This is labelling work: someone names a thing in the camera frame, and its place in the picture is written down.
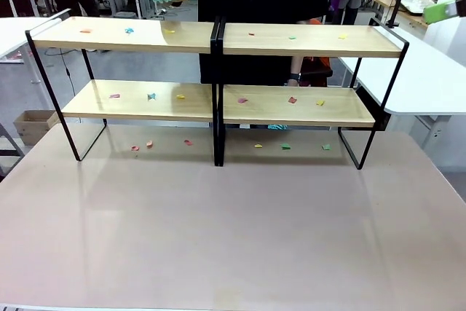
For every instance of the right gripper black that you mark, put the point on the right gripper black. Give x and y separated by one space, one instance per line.
458 7

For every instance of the pink paper scrap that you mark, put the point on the pink paper scrap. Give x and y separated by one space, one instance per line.
242 100
114 95

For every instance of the person left forearm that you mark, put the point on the person left forearm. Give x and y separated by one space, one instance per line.
296 65

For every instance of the person left hand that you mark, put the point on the person left hand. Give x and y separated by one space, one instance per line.
292 83

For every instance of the white plastic bags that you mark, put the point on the white plastic bags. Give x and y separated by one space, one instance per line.
416 1

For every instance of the wooden background table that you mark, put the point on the wooden background table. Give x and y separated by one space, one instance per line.
404 12

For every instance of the white side table rounded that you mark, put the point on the white side table rounded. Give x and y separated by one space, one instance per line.
418 70

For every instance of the black panel under table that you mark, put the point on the black panel under table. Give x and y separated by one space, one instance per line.
378 110

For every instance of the orange chair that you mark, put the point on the orange chair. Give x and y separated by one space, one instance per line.
318 67

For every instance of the black wrist watch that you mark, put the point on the black wrist watch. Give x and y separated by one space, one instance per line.
294 77

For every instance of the teal fluffy item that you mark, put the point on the teal fluffy item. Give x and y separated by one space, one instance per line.
278 127

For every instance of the cardboard box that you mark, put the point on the cardboard box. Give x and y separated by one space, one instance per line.
34 125

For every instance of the white side table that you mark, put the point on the white side table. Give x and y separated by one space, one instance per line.
18 34

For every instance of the wood shelf unit black frame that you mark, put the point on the wood shelf unit black frame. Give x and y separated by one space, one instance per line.
309 43
120 39

